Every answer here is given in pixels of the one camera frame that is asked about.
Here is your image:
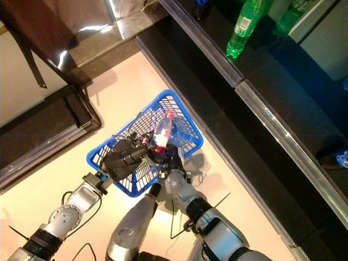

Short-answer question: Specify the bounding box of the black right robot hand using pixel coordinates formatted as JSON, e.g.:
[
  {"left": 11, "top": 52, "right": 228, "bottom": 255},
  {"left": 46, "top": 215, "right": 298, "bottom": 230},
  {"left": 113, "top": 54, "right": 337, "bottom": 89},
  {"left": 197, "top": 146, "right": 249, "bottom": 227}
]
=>
[{"left": 146, "top": 144, "right": 188, "bottom": 178}]

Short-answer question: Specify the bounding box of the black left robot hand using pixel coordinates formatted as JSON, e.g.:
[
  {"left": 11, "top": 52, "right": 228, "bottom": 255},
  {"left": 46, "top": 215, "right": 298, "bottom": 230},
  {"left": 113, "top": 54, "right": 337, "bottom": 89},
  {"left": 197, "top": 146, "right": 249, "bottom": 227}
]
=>
[{"left": 99, "top": 132, "right": 153, "bottom": 183}]

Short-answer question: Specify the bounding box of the clear water bottle red label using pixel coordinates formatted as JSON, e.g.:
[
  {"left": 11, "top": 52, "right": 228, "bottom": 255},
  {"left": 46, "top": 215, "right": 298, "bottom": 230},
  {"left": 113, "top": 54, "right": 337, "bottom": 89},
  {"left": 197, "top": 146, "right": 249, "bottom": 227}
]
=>
[{"left": 148, "top": 110, "right": 176, "bottom": 156}]

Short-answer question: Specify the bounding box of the blue plastic shopping basket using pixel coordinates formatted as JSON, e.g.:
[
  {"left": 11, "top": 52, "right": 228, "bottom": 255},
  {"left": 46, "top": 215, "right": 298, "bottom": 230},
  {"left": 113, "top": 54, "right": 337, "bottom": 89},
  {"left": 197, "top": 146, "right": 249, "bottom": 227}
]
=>
[{"left": 86, "top": 89, "right": 204, "bottom": 198}]

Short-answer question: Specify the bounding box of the black low shelf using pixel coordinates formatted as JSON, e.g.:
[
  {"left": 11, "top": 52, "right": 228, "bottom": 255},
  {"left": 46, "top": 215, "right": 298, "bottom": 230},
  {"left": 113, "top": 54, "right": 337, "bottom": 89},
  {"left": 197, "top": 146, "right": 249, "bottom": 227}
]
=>
[{"left": 134, "top": 16, "right": 348, "bottom": 261}]

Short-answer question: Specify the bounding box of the silver left robot leg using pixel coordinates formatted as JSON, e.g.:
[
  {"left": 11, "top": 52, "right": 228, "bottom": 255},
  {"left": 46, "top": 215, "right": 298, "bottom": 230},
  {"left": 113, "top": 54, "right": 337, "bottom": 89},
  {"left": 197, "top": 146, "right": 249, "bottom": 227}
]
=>
[{"left": 104, "top": 183, "right": 163, "bottom": 261}]

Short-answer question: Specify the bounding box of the black low display cabinet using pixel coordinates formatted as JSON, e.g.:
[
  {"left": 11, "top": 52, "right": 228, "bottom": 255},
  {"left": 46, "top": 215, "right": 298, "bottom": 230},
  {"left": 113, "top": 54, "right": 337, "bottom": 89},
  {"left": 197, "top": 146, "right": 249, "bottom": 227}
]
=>
[{"left": 0, "top": 84, "right": 103, "bottom": 191}]

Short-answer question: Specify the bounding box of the black robot waist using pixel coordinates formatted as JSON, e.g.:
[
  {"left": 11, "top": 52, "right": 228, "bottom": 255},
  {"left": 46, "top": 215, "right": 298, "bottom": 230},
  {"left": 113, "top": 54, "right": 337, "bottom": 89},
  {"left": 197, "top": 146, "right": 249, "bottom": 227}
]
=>
[{"left": 138, "top": 251, "right": 171, "bottom": 261}]

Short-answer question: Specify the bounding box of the white display board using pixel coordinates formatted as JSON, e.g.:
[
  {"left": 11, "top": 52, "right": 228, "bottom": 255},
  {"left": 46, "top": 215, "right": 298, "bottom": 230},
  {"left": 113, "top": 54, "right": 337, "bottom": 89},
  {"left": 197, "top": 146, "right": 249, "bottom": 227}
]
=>
[{"left": 0, "top": 23, "right": 69, "bottom": 128}]

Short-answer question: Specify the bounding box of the black diagonal strut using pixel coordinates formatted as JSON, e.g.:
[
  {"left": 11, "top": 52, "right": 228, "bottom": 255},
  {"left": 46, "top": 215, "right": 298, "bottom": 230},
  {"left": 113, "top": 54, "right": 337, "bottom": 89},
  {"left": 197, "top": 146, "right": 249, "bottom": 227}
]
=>
[{"left": 15, "top": 38, "right": 49, "bottom": 90}]

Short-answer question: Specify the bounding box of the black drinks shelf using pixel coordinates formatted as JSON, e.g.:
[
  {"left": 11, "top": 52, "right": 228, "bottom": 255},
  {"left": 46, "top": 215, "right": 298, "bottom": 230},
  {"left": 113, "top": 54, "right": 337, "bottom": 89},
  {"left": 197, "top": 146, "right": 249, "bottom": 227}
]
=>
[{"left": 157, "top": 0, "right": 348, "bottom": 232}]

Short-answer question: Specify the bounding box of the green Sprite bottle yellow cap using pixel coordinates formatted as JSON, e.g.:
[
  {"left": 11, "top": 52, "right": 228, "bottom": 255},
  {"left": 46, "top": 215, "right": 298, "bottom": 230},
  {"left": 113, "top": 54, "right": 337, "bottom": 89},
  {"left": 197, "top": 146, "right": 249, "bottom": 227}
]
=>
[
  {"left": 225, "top": 0, "right": 269, "bottom": 60},
  {"left": 277, "top": 0, "right": 310, "bottom": 30}
]

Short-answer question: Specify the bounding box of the black thin cable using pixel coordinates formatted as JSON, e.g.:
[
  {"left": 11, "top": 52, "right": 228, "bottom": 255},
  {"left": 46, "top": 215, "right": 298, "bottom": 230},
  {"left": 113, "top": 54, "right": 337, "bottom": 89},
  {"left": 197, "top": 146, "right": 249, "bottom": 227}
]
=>
[
  {"left": 61, "top": 190, "right": 103, "bottom": 261},
  {"left": 170, "top": 200, "right": 196, "bottom": 240}
]

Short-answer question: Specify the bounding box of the clear plastic price rail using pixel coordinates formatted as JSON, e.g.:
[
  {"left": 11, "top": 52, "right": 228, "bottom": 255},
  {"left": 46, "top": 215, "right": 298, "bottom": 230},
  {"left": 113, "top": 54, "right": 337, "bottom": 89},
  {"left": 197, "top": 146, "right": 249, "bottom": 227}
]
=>
[
  {"left": 0, "top": 125, "right": 90, "bottom": 188},
  {"left": 159, "top": 0, "right": 244, "bottom": 89},
  {"left": 235, "top": 80, "right": 348, "bottom": 231}
]

